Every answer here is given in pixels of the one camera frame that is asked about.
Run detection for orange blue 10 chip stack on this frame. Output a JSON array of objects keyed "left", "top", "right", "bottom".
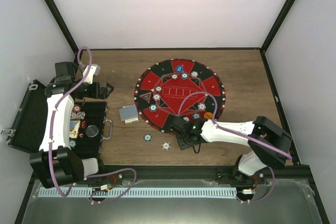
[{"left": 162, "top": 142, "right": 171, "bottom": 151}]

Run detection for orange dealer button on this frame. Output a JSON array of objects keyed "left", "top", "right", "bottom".
[{"left": 204, "top": 112, "right": 213, "bottom": 120}]

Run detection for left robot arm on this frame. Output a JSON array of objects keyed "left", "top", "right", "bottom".
[{"left": 29, "top": 62, "right": 114, "bottom": 188}]

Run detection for green blue 50 chip stack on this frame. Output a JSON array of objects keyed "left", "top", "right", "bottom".
[{"left": 143, "top": 134, "right": 152, "bottom": 142}]

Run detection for round red black poker mat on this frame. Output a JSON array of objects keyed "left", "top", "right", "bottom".
[{"left": 134, "top": 59, "right": 226, "bottom": 133}]

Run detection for white card box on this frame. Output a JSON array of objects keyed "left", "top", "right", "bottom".
[{"left": 124, "top": 117, "right": 139, "bottom": 124}]

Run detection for blue small blind button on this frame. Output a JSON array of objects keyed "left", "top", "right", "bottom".
[{"left": 175, "top": 65, "right": 184, "bottom": 73}]

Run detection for round grey metal disc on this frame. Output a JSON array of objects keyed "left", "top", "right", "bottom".
[{"left": 86, "top": 125, "right": 99, "bottom": 138}]

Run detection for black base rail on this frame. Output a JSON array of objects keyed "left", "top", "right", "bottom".
[{"left": 98, "top": 165, "right": 310, "bottom": 185}]

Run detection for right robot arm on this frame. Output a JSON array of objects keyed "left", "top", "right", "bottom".
[{"left": 170, "top": 116, "right": 292, "bottom": 184}]

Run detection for red dice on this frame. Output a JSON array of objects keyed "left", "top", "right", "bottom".
[{"left": 80, "top": 121, "right": 86, "bottom": 129}]

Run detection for chips in case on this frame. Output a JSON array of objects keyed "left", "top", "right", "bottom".
[{"left": 70, "top": 104, "right": 86, "bottom": 120}]

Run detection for light blue slotted cable duct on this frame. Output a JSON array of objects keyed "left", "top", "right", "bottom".
[{"left": 38, "top": 187, "right": 237, "bottom": 198}]

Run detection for black poker set case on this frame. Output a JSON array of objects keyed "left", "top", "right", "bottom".
[{"left": 2, "top": 80, "right": 113, "bottom": 165}]

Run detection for blue backed card deck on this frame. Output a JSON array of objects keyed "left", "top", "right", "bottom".
[{"left": 119, "top": 104, "right": 138, "bottom": 121}]

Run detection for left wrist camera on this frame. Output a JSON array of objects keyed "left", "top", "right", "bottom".
[{"left": 55, "top": 61, "right": 76, "bottom": 80}]

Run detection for card deck in case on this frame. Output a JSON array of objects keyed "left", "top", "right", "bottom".
[{"left": 69, "top": 120, "right": 81, "bottom": 139}]

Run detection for black enclosure frame post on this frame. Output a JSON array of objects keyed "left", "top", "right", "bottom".
[{"left": 28, "top": 0, "right": 81, "bottom": 51}]

